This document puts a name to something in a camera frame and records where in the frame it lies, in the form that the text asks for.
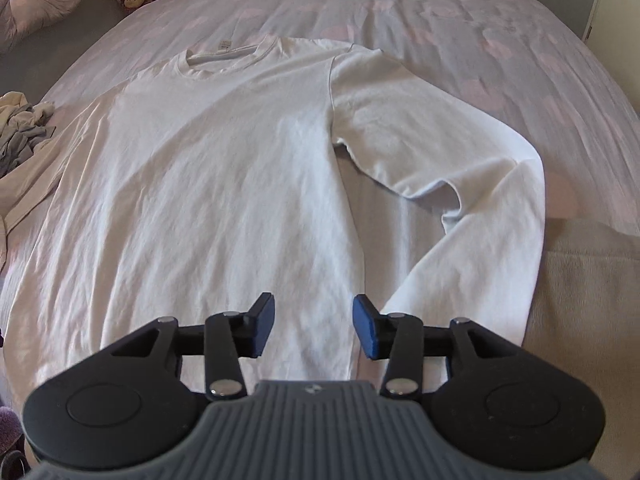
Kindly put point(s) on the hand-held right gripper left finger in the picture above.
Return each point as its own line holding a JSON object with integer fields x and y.
{"x": 263, "y": 325}

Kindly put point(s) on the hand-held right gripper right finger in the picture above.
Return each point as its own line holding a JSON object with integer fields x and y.
{"x": 365, "y": 327}

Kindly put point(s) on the white long-sleeve shirt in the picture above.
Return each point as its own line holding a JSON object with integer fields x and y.
{"x": 225, "y": 160}

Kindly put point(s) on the beige fleece blanket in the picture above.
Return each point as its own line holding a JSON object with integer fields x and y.
{"x": 590, "y": 310}

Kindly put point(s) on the dark purple fuzzy cloth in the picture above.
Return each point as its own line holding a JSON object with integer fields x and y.
{"x": 10, "y": 430}

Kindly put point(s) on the polka-dot bed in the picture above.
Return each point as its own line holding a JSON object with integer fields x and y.
{"x": 450, "y": 35}

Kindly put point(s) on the rolled pale pink quilt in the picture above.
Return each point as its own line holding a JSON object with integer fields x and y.
{"x": 45, "y": 5}

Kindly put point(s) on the cream wardrobe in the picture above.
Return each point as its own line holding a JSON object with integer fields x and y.
{"x": 600, "y": 5}

